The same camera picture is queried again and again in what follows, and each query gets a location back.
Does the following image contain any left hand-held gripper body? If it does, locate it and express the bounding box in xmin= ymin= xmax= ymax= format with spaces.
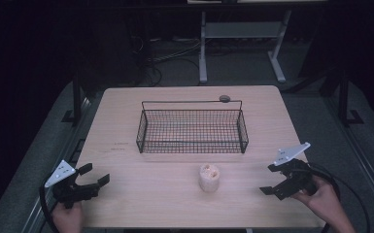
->
xmin=44 ymin=159 xmax=100 ymax=210

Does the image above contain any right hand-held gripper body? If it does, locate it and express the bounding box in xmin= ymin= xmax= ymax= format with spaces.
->
xmin=268 ymin=142 xmax=319 ymax=201

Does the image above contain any black wire basket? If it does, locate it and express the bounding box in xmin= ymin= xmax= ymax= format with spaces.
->
xmin=135 ymin=99 xmax=250 ymax=154

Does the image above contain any person's left hand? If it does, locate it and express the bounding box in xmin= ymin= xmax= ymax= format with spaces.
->
xmin=51 ymin=201 xmax=85 ymax=233

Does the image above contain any person's right hand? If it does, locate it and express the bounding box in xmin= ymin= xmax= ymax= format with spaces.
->
xmin=290 ymin=174 xmax=342 ymax=221

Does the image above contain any black metal stand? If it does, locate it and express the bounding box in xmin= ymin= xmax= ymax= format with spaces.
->
xmin=336 ymin=69 xmax=365 ymax=127
xmin=61 ymin=71 xmax=88 ymax=124

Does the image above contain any aluminium frame rail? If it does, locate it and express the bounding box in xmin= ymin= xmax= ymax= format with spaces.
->
xmin=21 ymin=96 xmax=93 ymax=233
xmin=323 ymin=95 xmax=374 ymax=225

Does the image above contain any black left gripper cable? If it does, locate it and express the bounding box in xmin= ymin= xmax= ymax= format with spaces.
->
xmin=39 ymin=181 xmax=60 ymax=233

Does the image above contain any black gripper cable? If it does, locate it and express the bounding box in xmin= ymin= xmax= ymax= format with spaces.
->
xmin=39 ymin=181 xmax=60 ymax=233
xmin=307 ymin=163 xmax=371 ymax=233

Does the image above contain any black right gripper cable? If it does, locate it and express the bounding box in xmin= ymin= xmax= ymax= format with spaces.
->
xmin=307 ymin=163 xmax=371 ymax=233

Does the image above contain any white metal desk frame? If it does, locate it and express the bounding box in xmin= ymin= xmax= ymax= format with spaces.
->
xmin=198 ymin=9 xmax=293 ymax=84

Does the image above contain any bundle of floor cables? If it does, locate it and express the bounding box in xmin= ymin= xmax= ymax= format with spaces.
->
xmin=130 ymin=35 xmax=205 ymax=87

